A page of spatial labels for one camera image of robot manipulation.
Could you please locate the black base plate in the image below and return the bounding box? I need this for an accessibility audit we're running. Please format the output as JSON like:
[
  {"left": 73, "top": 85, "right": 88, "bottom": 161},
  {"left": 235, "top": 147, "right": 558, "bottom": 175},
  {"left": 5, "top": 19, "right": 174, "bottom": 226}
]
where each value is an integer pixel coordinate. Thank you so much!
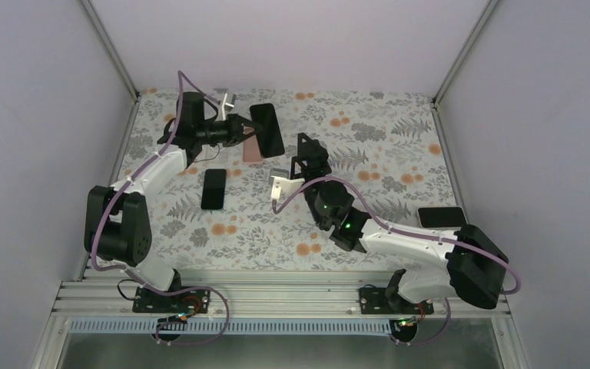
[
  {"left": 358, "top": 284, "right": 434, "bottom": 315},
  {"left": 132, "top": 288, "right": 210, "bottom": 315}
]

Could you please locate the black phone from pink case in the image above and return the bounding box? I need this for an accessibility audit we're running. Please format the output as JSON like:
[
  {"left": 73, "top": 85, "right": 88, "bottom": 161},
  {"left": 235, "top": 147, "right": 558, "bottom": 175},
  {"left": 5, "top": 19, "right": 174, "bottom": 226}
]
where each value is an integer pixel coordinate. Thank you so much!
[{"left": 249, "top": 103, "right": 285, "bottom": 158}]

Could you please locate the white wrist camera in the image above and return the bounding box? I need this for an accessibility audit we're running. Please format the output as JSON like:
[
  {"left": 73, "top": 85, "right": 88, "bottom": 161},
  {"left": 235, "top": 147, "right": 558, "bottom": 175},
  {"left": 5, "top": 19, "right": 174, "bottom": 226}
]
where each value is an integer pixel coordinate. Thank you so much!
[
  {"left": 217, "top": 91, "right": 237, "bottom": 121},
  {"left": 269, "top": 168, "right": 304, "bottom": 201}
]

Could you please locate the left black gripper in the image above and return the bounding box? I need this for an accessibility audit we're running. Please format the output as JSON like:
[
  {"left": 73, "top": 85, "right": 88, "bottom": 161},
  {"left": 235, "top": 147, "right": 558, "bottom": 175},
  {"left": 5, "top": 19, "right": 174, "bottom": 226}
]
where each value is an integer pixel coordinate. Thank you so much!
[{"left": 196, "top": 114, "right": 263, "bottom": 147}]

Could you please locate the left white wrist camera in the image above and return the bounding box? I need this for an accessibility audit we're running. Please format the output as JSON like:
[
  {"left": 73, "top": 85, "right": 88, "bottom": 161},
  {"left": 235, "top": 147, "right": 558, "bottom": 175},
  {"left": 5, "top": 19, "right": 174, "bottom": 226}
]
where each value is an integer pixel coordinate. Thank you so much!
[{"left": 217, "top": 91, "right": 237, "bottom": 121}]

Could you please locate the clear phone case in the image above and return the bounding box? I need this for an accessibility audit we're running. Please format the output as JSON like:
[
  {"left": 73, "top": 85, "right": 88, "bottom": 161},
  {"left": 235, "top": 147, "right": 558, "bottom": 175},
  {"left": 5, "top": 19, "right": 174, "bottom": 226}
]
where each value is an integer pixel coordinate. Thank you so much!
[{"left": 204, "top": 145, "right": 227, "bottom": 168}]

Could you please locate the floral table mat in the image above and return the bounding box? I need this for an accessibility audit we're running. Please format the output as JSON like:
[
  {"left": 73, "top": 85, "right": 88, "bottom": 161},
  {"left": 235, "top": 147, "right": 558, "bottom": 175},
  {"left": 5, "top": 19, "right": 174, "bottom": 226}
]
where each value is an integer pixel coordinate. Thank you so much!
[{"left": 94, "top": 87, "right": 454, "bottom": 272}]

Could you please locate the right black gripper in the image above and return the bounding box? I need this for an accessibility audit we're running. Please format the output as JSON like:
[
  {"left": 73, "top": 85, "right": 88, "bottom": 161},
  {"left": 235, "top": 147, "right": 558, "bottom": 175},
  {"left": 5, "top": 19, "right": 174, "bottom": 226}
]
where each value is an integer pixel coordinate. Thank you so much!
[{"left": 290, "top": 135, "right": 329, "bottom": 228}]

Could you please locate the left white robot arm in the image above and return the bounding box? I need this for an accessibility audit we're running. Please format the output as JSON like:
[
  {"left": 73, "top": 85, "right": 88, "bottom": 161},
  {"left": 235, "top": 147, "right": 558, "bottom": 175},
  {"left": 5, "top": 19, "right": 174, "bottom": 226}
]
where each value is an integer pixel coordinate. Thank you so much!
[{"left": 85, "top": 92, "right": 264, "bottom": 311}]

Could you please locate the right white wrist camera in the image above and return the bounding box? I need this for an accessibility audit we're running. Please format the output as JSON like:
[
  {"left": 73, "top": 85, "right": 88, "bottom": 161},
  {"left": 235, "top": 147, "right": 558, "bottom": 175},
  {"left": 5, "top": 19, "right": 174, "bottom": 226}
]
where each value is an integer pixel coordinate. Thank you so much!
[{"left": 269, "top": 168, "right": 304, "bottom": 201}]

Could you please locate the purple cable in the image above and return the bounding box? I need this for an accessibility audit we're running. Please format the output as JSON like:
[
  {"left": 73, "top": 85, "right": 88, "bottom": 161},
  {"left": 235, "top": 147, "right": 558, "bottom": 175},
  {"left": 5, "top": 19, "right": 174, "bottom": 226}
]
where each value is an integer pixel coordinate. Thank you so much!
[
  {"left": 271, "top": 177, "right": 523, "bottom": 349},
  {"left": 89, "top": 70, "right": 230, "bottom": 348}
]

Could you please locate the aluminium rail frame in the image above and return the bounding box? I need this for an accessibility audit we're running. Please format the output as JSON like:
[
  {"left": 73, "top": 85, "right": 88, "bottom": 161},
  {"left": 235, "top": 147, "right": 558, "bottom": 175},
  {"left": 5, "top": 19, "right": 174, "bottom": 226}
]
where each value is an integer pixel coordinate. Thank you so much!
[{"left": 33, "top": 270, "right": 527, "bottom": 368}]

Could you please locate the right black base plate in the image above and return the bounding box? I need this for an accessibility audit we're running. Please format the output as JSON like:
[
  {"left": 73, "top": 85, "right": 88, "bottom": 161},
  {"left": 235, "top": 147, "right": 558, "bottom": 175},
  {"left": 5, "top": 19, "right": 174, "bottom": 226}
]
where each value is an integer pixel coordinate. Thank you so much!
[{"left": 358, "top": 284, "right": 434, "bottom": 315}]

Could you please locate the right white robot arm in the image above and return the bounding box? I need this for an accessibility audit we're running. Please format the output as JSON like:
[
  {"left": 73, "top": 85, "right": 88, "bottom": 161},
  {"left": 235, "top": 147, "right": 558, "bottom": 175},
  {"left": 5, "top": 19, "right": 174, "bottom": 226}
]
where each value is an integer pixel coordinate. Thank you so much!
[{"left": 290, "top": 133, "right": 509, "bottom": 313}]

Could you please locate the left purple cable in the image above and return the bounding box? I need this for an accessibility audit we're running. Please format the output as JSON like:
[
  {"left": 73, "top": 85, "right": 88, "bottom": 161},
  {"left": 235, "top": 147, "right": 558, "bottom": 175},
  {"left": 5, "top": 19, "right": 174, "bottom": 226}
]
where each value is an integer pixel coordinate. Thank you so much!
[{"left": 89, "top": 70, "right": 230, "bottom": 348}]

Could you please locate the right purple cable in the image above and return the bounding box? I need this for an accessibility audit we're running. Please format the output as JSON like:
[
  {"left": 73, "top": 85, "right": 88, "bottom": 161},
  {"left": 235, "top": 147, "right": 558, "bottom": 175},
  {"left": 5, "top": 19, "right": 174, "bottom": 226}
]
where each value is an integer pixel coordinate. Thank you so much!
[{"left": 271, "top": 177, "right": 523, "bottom": 349}]

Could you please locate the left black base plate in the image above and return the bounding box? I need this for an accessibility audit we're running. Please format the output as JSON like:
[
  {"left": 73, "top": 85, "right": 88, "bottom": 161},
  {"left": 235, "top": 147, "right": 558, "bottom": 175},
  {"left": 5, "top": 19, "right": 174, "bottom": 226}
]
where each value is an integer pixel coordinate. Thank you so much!
[{"left": 132, "top": 288, "right": 210, "bottom": 315}]

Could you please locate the grey slotted cable duct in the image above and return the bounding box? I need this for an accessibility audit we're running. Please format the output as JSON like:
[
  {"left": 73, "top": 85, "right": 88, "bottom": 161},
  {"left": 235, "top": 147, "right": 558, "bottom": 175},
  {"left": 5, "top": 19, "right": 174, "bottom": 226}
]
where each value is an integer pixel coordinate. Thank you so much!
[{"left": 68, "top": 317, "right": 391, "bottom": 336}]

